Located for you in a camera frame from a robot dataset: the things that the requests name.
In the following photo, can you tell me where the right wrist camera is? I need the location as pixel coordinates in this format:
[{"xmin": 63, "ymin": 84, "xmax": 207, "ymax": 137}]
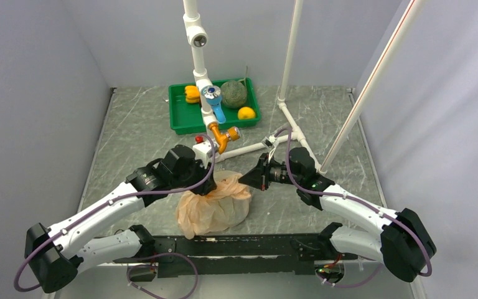
[{"xmin": 261, "ymin": 135, "xmax": 280, "ymax": 157}]

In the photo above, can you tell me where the green fake melon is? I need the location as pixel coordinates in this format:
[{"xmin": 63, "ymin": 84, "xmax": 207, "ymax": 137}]
[{"xmin": 220, "ymin": 80, "xmax": 248, "ymax": 109}]

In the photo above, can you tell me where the white PVC pipe frame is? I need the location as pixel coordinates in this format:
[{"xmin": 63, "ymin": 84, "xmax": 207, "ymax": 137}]
[{"xmin": 183, "ymin": 1, "xmax": 321, "ymax": 168}]

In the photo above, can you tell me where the yellow fake bell pepper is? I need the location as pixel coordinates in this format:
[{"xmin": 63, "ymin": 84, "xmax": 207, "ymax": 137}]
[{"xmin": 184, "ymin": 85, "xmax": 200, "ymax": 104}]

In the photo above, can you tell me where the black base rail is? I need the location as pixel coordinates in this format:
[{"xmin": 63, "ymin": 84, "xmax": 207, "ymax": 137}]
[{"xmin": 130, "ymin": 234, "xmax": 357, "ymax": 278}]

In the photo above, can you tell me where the blue tap handle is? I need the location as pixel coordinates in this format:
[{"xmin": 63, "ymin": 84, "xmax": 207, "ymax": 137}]
[{"xmin": 202, "ymin": 85, "xmax": 227, "ymax": 124}]

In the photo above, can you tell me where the translucent orange plastic bag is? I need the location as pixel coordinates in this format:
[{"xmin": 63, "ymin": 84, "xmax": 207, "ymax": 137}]
[{"xmin": 176, "ymin": 170, "xmax": 252, "ymax": 239}]

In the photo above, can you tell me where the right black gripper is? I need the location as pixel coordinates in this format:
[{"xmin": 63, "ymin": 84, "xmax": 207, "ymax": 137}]
[{"xmin": 238, "ymin": 153, "xmax": 302, "ymax": 191}]

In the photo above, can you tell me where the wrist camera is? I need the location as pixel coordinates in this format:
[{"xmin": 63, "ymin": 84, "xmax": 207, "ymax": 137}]
[
  {"xmin": 192, "ymin": 134, "xmax": 216, "ymax": 167},
  {"xmin": 261, "ymin": 135, "xmax": 280, "ymax": 157}
]

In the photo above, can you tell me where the green plastic tray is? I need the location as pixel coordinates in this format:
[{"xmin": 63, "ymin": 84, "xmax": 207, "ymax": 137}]
[{"xmin": 168, "ymin": 78, "xmax": 263, "ymax": 136}]

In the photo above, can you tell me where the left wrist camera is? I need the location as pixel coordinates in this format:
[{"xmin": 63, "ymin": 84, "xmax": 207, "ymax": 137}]
[{"xmin": 192, "ymin": 134, "xmax": 216, "ymax": 167}]

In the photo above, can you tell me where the yellow fake lemon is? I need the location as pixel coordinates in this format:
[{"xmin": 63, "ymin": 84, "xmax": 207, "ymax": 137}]
[{"xmin": 237, "ymin": 107, "xmax": 256, "ymax": 120}]

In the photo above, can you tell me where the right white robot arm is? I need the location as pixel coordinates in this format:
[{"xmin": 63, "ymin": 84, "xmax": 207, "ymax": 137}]
[{"xmin": 238, "ymin": 147, "xmax": 436, "ymax": 282}]

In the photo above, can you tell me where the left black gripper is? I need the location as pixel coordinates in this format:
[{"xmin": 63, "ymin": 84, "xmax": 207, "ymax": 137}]
[{"xmin": 171, "ymin": 155, "xmax": 217, "ymax": 196}]

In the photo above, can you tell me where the white pole with red stripe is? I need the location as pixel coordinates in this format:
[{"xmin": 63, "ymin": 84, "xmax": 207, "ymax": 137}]
[{"xmin": 319, "ymin": 0, "xmax": 426, "ymax": 174}]

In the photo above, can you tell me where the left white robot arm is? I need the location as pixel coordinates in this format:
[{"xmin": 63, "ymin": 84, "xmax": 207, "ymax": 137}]
[{"xmin": 21, "ymin": 141, "xmax": 218, "ymax": 293}]

